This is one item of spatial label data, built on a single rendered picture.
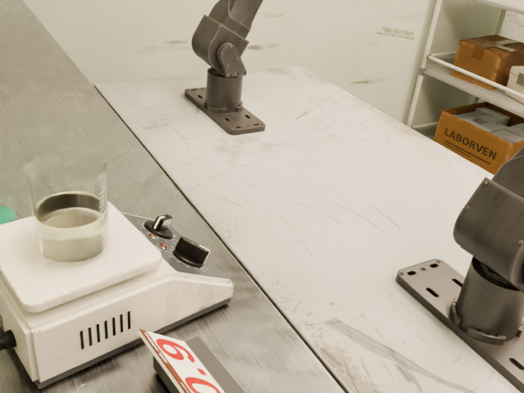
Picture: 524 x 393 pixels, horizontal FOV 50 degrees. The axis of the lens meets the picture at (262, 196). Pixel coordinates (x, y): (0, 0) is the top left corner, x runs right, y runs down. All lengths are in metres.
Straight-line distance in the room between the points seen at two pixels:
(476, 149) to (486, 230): 2.15
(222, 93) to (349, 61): 1.57
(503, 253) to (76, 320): 0.36
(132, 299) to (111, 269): 0.03
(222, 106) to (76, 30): 1.04
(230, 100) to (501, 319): 0.59
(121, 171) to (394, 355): 0.45
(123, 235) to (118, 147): 0.37
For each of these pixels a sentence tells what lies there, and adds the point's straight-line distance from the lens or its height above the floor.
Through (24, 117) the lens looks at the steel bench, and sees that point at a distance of 0.99.
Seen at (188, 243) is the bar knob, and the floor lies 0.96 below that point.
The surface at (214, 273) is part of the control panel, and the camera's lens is 0.56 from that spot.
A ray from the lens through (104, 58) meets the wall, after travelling 2.00.
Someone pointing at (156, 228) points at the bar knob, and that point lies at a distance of 0.58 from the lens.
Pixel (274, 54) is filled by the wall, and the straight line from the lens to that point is 2.27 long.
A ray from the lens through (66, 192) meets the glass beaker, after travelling 0.44.
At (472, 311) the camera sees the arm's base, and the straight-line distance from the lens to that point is 0.59.
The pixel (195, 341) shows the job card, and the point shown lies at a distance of 0.53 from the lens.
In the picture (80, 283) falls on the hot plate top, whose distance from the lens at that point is 0.47.
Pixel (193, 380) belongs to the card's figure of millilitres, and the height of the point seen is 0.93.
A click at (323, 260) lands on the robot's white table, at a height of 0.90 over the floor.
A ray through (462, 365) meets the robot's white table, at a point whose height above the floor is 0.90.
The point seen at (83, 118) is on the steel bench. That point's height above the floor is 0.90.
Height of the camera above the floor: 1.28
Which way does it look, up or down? 30 degrees down
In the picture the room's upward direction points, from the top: 6 degrees clockwise
